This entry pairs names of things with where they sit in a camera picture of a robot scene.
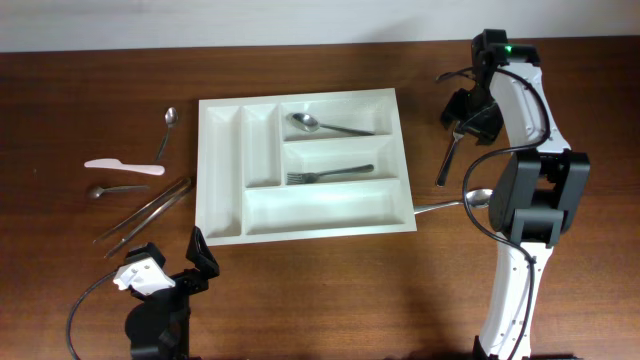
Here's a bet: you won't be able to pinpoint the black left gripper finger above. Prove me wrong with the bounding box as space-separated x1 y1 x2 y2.
186 226 220 279
124 242 166 268

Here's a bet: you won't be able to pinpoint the steel fork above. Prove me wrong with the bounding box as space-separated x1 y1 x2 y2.
435 128 464 187
286 164 375 185

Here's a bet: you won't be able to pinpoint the long steel tongs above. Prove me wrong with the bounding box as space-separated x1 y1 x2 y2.
93 177 193 259

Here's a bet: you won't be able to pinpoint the large steel spoon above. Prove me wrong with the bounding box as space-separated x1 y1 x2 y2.
286 113 374 136
414 189 493 215

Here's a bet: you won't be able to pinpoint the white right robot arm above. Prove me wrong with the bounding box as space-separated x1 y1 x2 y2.
436 29 590 359

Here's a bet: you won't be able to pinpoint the small steel teaspoon lower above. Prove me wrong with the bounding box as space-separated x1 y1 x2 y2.
87 185 149 199

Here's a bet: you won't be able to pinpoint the small steel teaspoon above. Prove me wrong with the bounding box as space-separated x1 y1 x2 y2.
87 185 149 199
155 107 179 163

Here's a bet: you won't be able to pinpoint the white plastic cutlery tray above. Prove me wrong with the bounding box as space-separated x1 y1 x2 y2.
195 88 416 246

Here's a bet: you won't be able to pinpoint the steel fork in tray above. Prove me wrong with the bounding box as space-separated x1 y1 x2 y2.
286 164 375 185

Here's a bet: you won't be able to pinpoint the small steel teaspoon upper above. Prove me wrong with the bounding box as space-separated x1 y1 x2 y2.
155 107 179 163

